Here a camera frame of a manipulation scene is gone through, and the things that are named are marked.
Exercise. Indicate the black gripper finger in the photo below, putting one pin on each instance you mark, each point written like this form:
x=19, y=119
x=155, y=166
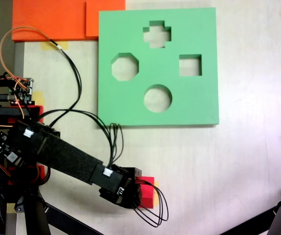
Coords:
x=134, y=203
x=137, y=172

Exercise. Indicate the red square block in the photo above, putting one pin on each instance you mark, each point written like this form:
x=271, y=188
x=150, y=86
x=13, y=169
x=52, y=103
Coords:
x=148, y=195

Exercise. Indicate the large orange foam block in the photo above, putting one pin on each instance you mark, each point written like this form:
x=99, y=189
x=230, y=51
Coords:
x=47, y=19

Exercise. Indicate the green shape sorting board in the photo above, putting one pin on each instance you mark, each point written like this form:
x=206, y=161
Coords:
x=199, y=102

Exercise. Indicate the black table clamp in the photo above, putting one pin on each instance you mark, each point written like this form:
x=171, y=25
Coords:
x=15, y=175
x=7, y=112

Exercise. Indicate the yellow masking tape piece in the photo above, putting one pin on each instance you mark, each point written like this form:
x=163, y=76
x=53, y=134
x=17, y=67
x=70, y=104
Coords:
x=47, y=45
x=10, y=208
x=39, y=98

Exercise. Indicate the circuit board with green terminal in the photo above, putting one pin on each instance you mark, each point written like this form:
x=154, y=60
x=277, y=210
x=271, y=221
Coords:
x=23, y=94

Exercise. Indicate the red printed base bracket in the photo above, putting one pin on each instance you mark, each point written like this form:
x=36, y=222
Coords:
x=41, y=112
x=41, y=172

